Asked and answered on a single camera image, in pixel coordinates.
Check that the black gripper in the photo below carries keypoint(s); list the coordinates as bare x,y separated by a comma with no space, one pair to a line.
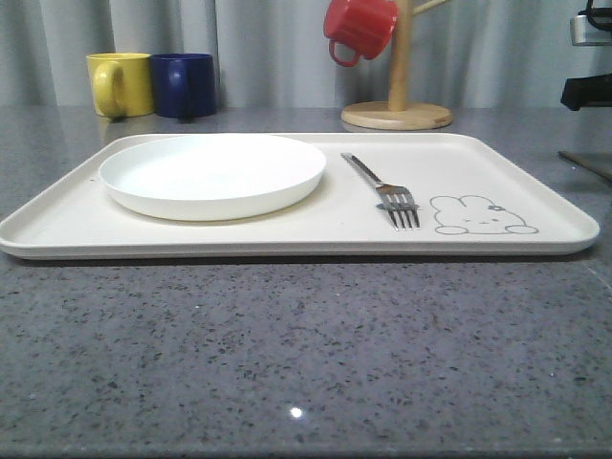
590,27

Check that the silver metal chopsticks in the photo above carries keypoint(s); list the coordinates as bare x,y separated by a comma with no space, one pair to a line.
598,163

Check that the silver metal fork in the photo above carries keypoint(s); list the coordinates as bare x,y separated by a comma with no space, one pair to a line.
396,201

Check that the white round plate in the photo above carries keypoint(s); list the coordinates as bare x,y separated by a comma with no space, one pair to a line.
213,177

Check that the beige rabbit serving tray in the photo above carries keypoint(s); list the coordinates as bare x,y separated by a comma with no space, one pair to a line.
471,200

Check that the wooden mug tree stand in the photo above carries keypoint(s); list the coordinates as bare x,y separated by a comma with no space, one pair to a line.
398,113

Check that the red ribbed mug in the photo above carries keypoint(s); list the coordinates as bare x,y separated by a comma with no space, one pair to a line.
358,28

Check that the grey curtain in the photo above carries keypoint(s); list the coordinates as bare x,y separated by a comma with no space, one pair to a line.
476,54

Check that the dark blue mug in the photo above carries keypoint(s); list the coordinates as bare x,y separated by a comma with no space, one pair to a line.
184,85

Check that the yellow mug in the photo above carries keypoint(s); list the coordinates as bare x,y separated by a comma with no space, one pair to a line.
121,84

